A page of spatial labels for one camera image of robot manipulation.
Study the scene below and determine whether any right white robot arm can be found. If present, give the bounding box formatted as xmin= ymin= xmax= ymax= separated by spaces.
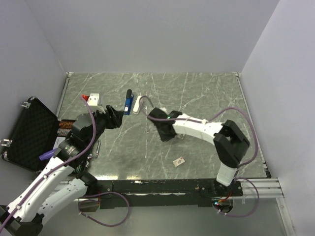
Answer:
xmin=147 ymin=108 xmax=250 ymax=196

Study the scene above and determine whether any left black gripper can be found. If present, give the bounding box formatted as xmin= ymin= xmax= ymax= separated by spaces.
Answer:
xmin=86 ymin=104 xmax=124 ymax=148

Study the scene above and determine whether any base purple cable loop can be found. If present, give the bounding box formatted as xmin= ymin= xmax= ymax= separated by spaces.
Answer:
xmin=78 ymin=191 xmax=130 ymax=226

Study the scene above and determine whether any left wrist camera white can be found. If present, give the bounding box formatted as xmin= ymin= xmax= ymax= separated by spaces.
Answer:
xmin=81 ymin=93 xmax=105 ymax=113

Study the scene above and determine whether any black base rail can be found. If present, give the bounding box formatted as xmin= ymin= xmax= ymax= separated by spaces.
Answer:
xmin=83 ymin=178 xmax=243 ymax=209

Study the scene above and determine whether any purple pen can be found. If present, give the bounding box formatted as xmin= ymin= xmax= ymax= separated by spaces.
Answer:
xmin=39 ymin=148 xmax=57 ymax=161

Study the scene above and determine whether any orange patterned tape roll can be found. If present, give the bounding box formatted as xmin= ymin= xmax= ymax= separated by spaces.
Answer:
xmin=59 ymin=119 xmax=75 ymax=129

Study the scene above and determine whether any blue black stapler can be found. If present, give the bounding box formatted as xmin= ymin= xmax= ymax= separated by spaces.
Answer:
xmin=124 ymin=89 xmax=134 ymax=115

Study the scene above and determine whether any black foam-lined case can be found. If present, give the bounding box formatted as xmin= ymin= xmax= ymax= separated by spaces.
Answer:
xmin=0 ymin=96 xmax=99 ymax=173

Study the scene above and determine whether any silver case handle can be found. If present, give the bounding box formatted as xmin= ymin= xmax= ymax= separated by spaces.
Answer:
xmin=90 ymin=140 xmax=101 ymax=159

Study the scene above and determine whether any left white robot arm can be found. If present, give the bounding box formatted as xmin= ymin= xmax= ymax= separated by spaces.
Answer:
xmin=0 ymin=105 xmax=124 ymax=236

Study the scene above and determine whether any staple box with red mark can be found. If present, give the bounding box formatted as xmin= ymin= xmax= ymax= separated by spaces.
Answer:
xmin=173 ymin=157 xmax=185 ymax=167

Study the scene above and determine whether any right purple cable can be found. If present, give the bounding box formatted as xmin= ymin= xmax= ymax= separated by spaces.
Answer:
xmin=139 ymin=95 xmax=259 ymax=218

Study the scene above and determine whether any white stapler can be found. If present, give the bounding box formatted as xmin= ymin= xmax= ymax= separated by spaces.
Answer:
xmin=133 ymin=95 xmax=143 ymax=115

